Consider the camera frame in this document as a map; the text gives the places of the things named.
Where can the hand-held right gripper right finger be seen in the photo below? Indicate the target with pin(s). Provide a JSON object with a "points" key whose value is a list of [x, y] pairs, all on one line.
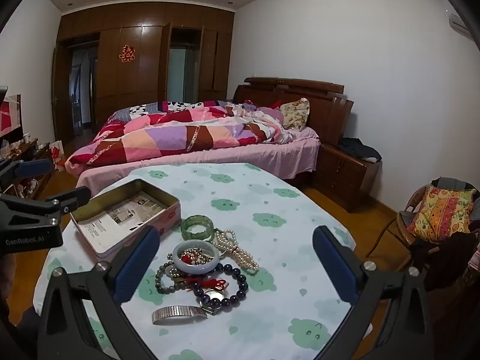
{"points": [[335, 266]]}

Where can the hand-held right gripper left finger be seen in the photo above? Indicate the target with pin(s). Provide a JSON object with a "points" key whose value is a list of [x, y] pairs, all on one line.
{"points": [[137, 266]]}

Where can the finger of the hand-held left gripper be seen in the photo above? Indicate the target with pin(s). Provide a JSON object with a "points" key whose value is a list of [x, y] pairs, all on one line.
{"points": [[75, 197], [33, 167]]}

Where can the pale jade bangle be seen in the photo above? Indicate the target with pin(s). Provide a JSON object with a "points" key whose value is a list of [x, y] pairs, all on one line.
{"points": [[195, 269]]}

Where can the wristwatch with metal band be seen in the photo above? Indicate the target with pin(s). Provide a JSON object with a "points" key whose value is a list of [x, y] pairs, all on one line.
{"points": [[176, 313]]}

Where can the pink tin box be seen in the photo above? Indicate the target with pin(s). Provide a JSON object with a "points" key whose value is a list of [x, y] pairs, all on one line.
{"points": [[168, 213]]}

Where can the red knot charm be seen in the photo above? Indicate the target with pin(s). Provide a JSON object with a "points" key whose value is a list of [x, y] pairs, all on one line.
{"points": [[213, 284]]}

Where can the gold bead jewellery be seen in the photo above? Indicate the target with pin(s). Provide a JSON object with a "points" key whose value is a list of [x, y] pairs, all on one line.
{"points": [[243, 257]]}

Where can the low wooden cabinet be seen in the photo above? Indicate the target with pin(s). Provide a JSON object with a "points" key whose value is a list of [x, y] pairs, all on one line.
{"points": [[41, 180]]}

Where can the white red paper bag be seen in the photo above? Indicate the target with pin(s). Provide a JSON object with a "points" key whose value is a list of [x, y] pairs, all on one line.
{"points": [[56, 153]]}

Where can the white cup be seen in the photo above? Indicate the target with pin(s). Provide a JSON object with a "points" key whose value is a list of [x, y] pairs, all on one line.
{"points": [[26, 137]]}

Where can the white paper sheet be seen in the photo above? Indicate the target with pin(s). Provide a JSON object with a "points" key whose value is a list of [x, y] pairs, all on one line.
{"points": [[101, 236]]}

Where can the printed leaflet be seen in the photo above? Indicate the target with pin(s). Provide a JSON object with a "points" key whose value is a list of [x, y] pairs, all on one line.
{"points": [[131, 210]]}

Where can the green stone bangle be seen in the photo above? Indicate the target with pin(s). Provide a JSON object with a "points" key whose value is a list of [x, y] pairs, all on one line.
{"points": [[197, 235]]}

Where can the wooden nightstand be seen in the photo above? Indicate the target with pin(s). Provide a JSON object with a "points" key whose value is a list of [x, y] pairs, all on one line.
{"points": [[337, 176]]}

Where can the wicker chair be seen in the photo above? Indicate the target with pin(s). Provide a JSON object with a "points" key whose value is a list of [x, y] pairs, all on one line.
{"points": [[408, 200]]}

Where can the white green cloud tablecloth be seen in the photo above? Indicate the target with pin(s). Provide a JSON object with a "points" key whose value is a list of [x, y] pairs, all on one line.
{"points": [[243, 202]]}

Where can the patchwork quilt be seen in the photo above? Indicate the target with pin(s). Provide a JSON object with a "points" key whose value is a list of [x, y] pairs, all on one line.
{"points": [[168, 135]]}

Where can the dark brown garment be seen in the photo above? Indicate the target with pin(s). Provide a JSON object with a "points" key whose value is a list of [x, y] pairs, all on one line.
{"points": [[450, 258]]}

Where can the dark folded clothes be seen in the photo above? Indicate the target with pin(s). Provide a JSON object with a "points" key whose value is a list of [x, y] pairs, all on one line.
{"points": [[360, 150]]}

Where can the yellow orange patterned cushion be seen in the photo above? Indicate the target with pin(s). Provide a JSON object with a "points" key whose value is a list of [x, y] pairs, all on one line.
{"points": [[442, 213]]}

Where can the pink bed sheet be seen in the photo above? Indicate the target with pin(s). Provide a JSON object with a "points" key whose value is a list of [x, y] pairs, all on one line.
{"points": [[225, 157]]}

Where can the red paper decoration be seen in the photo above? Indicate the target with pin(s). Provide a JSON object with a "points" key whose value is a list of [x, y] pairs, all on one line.
{"points": [[126, 53]]}

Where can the wooden wardrobe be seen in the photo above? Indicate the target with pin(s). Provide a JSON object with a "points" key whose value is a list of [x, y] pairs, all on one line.
{"points": [[146, 63]]}

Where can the wooden headboard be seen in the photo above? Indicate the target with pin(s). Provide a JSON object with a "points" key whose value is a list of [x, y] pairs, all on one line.
{"points": [[318, 112]]}

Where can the floral pillow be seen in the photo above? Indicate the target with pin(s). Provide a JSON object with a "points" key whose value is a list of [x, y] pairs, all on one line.
{"points": [[294, 114]]}

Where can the white air conditioner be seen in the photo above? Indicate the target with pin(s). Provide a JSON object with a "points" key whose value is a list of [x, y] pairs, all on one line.
{"points": [[458, 22]]}

